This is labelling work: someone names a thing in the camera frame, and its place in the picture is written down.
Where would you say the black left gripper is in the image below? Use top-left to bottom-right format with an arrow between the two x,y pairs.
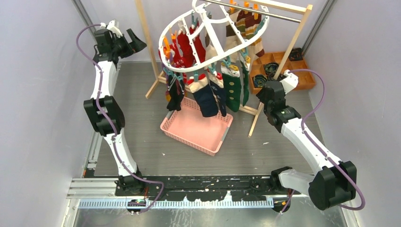
113,29 -> 148,59

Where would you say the navy santa sock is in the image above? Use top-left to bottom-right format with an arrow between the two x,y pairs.
207,71 -> 227,117
187,74 -> 218,117

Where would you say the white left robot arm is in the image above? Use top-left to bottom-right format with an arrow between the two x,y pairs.
83,28 -> 147,196

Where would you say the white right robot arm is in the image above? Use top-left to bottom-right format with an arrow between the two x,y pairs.
256,70 -> 366,210

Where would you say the white oval clip hanger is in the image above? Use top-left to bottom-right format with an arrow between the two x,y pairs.
158,0 -> 270,73

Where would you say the red sock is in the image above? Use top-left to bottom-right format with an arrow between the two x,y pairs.
177,27 -> 206,68

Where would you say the green sock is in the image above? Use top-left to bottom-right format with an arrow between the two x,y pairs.
221,62 -> 242,113

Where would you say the striped beige maroon sock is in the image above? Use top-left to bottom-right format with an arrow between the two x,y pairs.
224,8 -> 265,62

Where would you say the pink perforated plastic basket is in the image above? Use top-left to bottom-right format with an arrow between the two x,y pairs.
160,97 -> 233,156

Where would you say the metal hanging rod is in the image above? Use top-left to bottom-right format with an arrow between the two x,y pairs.
202,0 -> 301,23

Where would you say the rolled dark sock in tray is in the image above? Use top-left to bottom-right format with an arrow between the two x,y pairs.
263,62 -> 279,75

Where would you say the orange wooden divided tray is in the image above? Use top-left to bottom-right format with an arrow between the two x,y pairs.
248,52 -> 316,94

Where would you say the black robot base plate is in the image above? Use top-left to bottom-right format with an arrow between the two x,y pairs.
114,175 -> 291,202

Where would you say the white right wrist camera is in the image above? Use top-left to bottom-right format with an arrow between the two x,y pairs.
280,70 -> 298,95

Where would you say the wooden clothes rack frame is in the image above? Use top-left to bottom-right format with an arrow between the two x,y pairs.
134,0 -> 313,138

